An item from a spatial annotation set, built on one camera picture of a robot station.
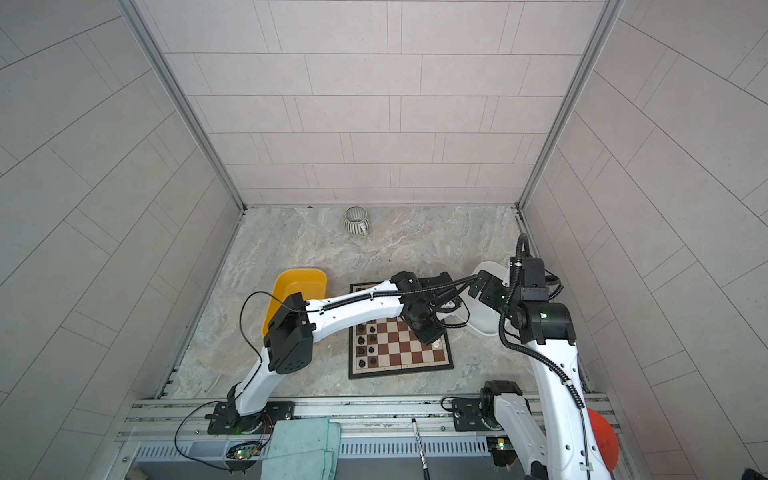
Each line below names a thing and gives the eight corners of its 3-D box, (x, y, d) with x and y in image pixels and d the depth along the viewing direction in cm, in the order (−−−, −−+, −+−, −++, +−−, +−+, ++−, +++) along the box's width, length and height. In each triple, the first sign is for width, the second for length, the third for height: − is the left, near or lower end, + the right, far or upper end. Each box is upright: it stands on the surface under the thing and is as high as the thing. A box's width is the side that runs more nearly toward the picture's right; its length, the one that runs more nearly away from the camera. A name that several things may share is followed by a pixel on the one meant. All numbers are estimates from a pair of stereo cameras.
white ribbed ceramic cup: (345, 239, 108) (343, 227, 103) (348, 217, 115) (346, 205, 110) (367, 239, 108) (366, 227, 103) (369, 217, 115) (368, 205, 110)
